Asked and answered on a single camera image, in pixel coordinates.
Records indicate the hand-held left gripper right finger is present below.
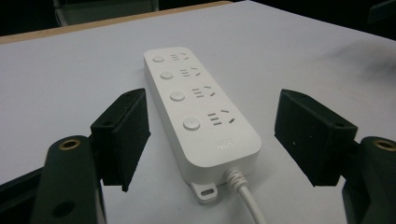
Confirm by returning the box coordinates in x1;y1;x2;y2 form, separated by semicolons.
274;89;359;188

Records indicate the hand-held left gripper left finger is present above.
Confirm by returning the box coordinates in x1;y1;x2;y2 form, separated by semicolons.
90;88;151;192

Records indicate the white power strip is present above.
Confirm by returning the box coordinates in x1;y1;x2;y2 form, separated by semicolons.
143;46;262;205

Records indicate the dark object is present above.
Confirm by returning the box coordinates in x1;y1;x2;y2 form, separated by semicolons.
366;0;396;24

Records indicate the white power cable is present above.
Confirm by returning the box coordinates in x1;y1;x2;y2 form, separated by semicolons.
225;167;269;224

